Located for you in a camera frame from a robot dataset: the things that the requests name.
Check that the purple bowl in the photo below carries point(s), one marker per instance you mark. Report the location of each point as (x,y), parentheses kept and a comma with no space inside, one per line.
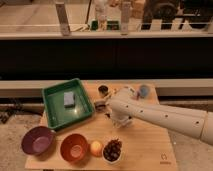
(37,140)

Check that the small dark cup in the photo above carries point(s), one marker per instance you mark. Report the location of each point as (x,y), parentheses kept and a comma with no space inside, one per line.
(103,90)

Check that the small metal toy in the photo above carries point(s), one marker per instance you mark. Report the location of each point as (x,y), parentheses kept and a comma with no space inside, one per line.
(100,105)

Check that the blue cup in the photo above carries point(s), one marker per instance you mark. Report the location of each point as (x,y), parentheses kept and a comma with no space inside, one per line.
(143,91)

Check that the orange bowl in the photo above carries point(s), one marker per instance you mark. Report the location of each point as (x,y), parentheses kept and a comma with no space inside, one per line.
(74,148)

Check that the green crate in background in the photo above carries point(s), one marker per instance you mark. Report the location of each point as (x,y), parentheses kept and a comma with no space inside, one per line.
(111,25)

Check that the orange fruit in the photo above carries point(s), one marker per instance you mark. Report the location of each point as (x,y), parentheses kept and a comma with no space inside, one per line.
(96,148)

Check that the white bowl of grapes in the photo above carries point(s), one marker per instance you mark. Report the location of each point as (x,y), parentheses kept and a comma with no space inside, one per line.
(112,151)

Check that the green plastic tray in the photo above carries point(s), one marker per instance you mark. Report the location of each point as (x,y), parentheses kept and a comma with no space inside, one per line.
(59,116)

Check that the blue sponge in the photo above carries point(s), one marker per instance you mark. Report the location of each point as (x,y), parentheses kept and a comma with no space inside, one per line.
(69,99)

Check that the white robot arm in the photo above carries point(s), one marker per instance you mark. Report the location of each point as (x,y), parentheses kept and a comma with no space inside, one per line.
(194,123)

